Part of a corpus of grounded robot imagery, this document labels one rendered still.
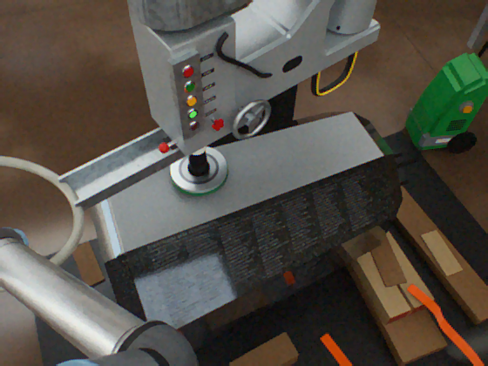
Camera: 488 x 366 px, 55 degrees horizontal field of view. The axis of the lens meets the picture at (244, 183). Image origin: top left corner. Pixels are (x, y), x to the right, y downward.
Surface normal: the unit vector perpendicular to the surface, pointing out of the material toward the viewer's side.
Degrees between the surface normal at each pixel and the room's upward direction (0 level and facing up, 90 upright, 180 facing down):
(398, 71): 0
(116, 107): 0
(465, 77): 34
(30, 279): 23
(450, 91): 72
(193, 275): 45
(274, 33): 4
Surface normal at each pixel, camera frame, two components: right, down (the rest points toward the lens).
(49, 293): -0.36, -0.61
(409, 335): 0.01, -0.58
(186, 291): 0.29, 0.12
